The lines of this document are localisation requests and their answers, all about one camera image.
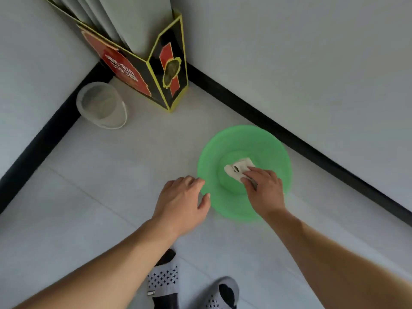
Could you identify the person's right hand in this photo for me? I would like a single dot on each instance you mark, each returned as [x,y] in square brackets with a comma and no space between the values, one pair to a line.
[267,193]

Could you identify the person's left hand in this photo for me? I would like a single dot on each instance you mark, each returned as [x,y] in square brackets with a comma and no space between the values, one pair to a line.
[180,209]

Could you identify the white cleaning cloth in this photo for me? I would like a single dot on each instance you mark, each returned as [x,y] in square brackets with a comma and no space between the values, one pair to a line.
[233,170]

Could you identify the person's left forearm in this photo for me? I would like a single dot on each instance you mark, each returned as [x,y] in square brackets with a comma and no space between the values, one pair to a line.
[96,276]

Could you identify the person's right forearm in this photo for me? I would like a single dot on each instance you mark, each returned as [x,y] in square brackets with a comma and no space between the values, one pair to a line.
[322,263]

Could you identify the green plastic basin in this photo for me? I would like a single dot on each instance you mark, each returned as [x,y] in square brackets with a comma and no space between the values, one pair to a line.
[225,199]

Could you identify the black baseboard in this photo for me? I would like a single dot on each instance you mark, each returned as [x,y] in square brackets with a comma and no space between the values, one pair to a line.
[305,148]

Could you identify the grey perforated left slipper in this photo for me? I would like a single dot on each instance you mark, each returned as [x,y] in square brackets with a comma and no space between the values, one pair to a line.
[162,279]

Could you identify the grey perforated slipper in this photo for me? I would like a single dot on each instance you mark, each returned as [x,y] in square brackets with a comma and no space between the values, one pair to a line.
[214,296]
[162,279]

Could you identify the black left sock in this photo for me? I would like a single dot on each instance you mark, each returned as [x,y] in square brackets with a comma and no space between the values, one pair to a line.
[167,300]

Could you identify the grey perforated right slipper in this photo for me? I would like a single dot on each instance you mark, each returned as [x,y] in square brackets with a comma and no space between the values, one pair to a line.
[214,296]

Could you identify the black yellow-edged box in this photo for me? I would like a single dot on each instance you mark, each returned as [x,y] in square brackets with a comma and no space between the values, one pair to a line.
[141,77]

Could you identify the stack of white boards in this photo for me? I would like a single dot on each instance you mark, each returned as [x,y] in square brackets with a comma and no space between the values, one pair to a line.
[138,22]

